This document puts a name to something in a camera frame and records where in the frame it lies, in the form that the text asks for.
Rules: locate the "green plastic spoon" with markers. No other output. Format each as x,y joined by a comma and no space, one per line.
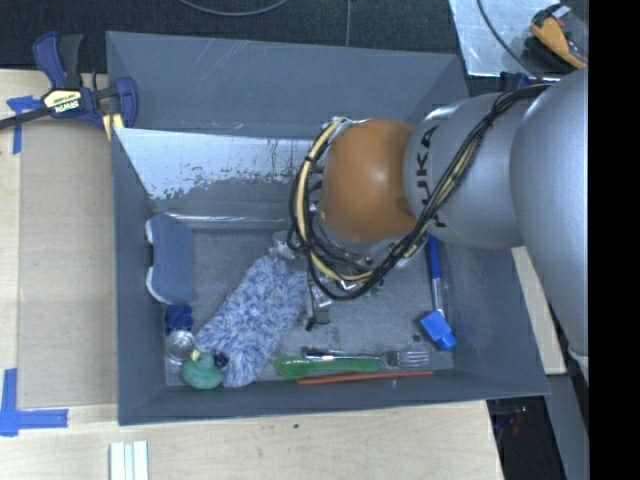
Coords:
325,366

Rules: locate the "blue and white fluffy duster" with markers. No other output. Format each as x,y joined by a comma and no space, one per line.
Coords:
250,318

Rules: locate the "thin red-orange stick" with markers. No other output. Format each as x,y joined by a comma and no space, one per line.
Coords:
365,377

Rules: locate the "metal fork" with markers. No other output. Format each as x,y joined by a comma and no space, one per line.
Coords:
407,358

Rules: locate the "blue plastic block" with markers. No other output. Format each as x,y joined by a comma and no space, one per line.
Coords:
438,329

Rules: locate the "green rubber duck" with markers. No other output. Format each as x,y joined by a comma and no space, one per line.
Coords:
201,374

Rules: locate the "dark blue bottle cap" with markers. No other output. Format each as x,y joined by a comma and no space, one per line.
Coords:
178,317

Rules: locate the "blue and white sponge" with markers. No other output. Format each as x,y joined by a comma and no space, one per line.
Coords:
172,258

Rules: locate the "grey metal bin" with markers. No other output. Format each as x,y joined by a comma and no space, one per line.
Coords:
280,93

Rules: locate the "pale wood flat board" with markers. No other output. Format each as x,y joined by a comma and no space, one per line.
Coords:
65,268

